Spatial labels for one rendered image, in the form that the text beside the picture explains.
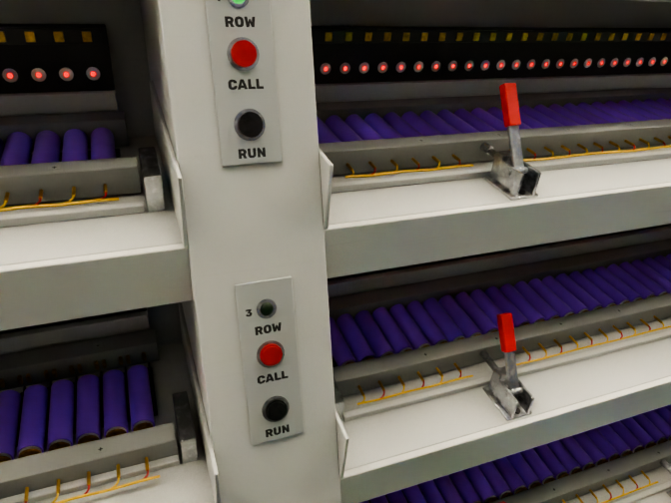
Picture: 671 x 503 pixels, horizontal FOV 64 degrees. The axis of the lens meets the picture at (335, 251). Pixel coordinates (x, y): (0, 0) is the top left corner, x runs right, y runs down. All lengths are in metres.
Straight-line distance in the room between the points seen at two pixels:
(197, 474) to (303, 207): 0.23
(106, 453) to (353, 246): 0.24
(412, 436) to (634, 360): 0.27
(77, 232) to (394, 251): 0.23
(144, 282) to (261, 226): 0.08
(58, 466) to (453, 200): 0.36
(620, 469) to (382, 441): 0.37
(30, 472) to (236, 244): 0.22
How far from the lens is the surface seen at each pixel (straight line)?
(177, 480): 0.47
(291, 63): 0.37
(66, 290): 0.38
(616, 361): 0.65
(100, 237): 0.38
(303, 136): 0.37
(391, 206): 0.42
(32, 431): 0.50
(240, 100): 0.36
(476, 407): 0.54
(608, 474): 0.77
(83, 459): 0.46
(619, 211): 0.55
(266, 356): 0.39
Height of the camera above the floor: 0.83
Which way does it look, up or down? 13 degrees down
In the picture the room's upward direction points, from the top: 3 degrees counter-clockwise
